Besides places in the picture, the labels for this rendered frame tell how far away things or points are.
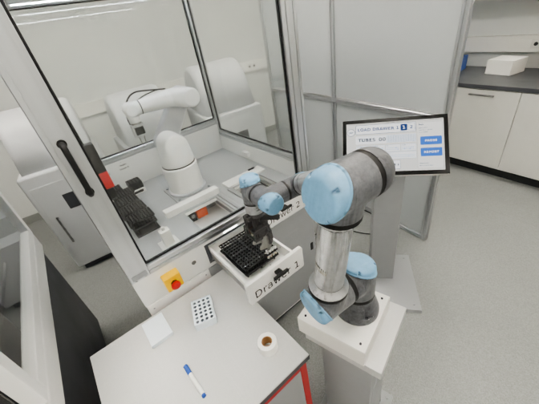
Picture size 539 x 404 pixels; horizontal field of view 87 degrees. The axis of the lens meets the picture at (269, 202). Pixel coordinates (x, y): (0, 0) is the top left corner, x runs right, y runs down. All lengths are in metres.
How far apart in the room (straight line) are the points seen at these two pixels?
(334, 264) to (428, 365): 1.37
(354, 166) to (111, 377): 1.12
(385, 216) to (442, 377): 0.91
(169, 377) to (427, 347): 1.46
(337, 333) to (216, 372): 0.44
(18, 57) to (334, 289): 1.01
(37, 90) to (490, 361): 2.31
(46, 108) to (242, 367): 1.00
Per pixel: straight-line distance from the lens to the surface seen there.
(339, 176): 0.57
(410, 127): 1.70
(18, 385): 1.14
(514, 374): 2.16
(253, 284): 1.13
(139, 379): 1.27
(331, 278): 0.79
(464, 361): 2.11
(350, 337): 1.06
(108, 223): 1.14
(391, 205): 1.86
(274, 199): 0.91
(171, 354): 1.26
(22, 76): 1.02
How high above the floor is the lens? 1.75
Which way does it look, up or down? 33 degrees down
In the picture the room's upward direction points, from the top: 10 degrees counter-clockwise
